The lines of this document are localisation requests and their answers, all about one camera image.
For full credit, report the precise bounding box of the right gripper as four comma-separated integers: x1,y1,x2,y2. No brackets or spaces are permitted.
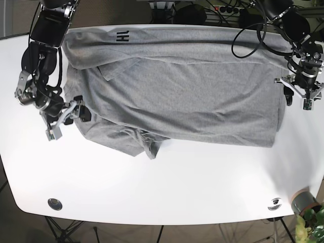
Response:
32,91,92,141

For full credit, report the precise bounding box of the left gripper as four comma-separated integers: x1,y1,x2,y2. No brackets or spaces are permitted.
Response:
274,53,323,111

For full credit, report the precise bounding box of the left metal table grommet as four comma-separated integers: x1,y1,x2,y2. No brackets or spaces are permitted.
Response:
48,198,63,211

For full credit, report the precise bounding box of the grey plant pot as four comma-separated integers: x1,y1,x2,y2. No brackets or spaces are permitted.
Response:
290,188,321,216

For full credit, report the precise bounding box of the grey long sleeve shirt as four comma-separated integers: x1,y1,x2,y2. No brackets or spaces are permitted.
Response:
62,28,286,159

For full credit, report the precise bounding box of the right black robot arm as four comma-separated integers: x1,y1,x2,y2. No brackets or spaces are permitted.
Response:
15,1,92,140

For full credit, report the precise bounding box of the green plant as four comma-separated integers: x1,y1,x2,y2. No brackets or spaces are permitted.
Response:
295,204,323,243

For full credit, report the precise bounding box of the metal table grommet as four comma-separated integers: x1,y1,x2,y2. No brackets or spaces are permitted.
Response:
48,198,63,211
267,197,282,211

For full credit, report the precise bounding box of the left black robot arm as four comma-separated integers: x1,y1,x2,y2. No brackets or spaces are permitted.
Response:
251,1,323,111

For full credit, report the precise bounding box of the right metal table grommet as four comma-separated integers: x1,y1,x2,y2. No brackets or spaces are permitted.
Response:
267,197,282,211

